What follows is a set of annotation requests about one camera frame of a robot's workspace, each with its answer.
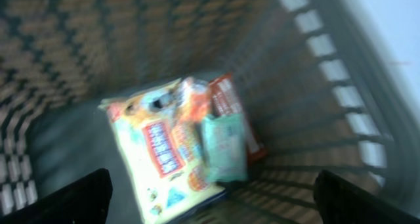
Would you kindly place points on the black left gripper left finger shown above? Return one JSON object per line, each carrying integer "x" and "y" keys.
{"x": 85, "y": 201}

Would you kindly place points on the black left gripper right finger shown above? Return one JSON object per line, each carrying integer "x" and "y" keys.
{"x": 341, "y": 202}

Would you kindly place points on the yellow chip snack bag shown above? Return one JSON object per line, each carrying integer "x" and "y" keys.
{"x": 156, "y": 133}

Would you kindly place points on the mint green snack packet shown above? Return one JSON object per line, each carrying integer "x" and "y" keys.
{"x": 224, "y": 148}

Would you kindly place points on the red white snack bar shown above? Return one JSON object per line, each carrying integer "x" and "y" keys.
{"x": 226, "y": 101}

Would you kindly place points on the grey plastic lattice basket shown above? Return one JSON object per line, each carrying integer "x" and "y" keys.
{"x": 317, "y": 94}

